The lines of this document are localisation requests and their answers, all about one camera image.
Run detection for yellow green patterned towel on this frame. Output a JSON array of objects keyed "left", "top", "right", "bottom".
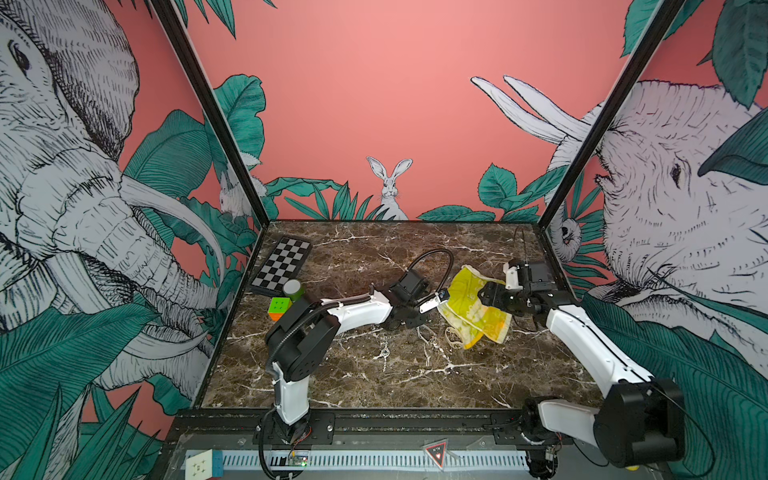
[{"left": 438, "top": 265, "right": 512, "bottom": 349}]

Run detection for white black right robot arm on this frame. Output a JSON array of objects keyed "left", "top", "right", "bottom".
[{"left": 478, "top": 262, "right": 686, "bottom": 467}]

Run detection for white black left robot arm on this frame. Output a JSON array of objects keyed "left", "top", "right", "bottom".
[{"left": 265, "top": 271, "right": 449, "bottom": 426}]

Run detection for green white cylinder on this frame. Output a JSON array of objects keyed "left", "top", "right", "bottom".
[{"left": 283, "top": 278, "right": 305, "bottom": 302}]

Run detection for colourful rubik's cube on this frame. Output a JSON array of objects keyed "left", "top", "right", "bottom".
[{"left": 267, "top": 297, "right": 293, "bottom": 322}]

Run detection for black white checkerboard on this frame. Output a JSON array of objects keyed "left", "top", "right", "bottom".
[{"left": 249, "top": 235, "right": 312, "bottom": 297}]

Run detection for red triangle warning sticker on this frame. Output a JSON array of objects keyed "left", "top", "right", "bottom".
[{"left": 423, "top": 438, "right": 448, "bottom": 470}]

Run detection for white power socket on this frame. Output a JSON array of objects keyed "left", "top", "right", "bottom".
[{"left": 184, "top": 449, "right": 224, "bottom": 480}]

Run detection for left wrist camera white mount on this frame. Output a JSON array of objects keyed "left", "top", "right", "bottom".
[{"left": 418, "top": 288, "right": 450, "bottom": 313}]

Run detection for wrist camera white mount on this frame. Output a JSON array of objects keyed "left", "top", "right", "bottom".
[
  {"left": 503, "top": 263, "right": 522, "bottom": 292},
  {"left": 418, "top": 288, "right": 450, "bottom": 313}
]

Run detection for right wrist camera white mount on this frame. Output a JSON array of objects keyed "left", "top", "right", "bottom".
[{"left": 503, "top": 263, "right": 522, "bottom": 292}]

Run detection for black corrugated left cable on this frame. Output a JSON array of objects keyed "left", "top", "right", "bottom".
[{"left": 405, "top": 248, "right": 455, "bottom": 296}]

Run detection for black front mounting rail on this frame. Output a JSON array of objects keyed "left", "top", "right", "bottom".
[{"left": 166, "top": 408, "right": 570, "bottom": 448}]

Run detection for white slotted cable duct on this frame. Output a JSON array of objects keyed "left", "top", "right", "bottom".
[{"left": 221, "top": 449, "right": 530, "bottom": 472}]

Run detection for black right frame post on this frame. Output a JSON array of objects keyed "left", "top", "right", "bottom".
[{"left": 538, "top": 0, "right": 685, "bottom": 229}]

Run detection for black frame post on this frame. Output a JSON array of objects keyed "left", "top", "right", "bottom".
[
  {"left": 150, "top": 0, "right": 270, "bottom": 227},
  {"left": 538, "top": 0, "right": 685, "bottom": 229}
]

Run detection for black left frame post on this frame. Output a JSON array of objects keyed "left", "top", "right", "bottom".
[{"left": 150, "top": 0, "right": 270, "bottom": 227}]

